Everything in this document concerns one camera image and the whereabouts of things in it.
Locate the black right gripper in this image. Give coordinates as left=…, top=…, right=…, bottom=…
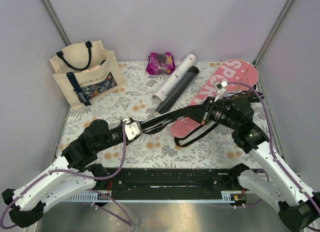
left=183, top=96, right=239, bottom=131

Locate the black racket cover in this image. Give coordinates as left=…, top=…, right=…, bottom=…
left=139, top=90, right=265, bottom=135

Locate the pink racket cover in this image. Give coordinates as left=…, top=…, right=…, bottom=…
left=169, top=59, right=259, bottom=147

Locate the black shuttlecock tube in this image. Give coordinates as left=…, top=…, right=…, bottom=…
left=155, top=66, right=200, bottom=114

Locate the white shuttlecock tube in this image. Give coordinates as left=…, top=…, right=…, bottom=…
left=152, top=53, right=197, bottom=103

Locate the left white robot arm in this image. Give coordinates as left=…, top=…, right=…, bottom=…
left=0, top=118, right=143, bottom=230

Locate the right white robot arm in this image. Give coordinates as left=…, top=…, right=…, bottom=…
left=201, top=82, right=320, bottom=232

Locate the beige canvas tote bag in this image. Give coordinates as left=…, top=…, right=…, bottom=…
left=49, top=40, right=126, bottom=110

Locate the purple snack packet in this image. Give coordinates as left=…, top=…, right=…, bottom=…
left=145, top=52, right=176, bottom=75

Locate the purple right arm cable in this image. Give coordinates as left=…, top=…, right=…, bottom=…
left=224, top=82, right=320, bottom=230

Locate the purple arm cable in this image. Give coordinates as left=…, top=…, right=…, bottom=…
left=0, top=120, right=133, bottom=229
left=224, top=82, right=320, bottom=230

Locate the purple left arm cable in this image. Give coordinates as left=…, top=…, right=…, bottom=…
left=0, top=120, right=133, bottom=229

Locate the white cable duct strip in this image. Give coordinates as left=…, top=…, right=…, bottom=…
left=65, top=191, right=240, bottom=204

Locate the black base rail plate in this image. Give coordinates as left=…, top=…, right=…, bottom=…
left=95, top=168, right=243, bottom=201

